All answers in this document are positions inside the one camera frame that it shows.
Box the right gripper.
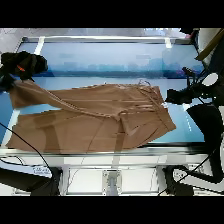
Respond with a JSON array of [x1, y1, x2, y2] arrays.
[[165, 87, 192, 105]]

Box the brown pants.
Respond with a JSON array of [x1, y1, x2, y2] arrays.
[[5, 79, 177, 155]]

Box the black garment with orange spot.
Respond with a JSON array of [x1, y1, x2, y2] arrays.
[[0, 50, 49, 93]]

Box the silver frame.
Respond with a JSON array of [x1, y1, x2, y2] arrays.
[[0, 34, 214, 197]]

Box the black cable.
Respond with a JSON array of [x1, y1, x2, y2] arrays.
[[0, 155, 27, 168], [0, 121, 56, 176]]

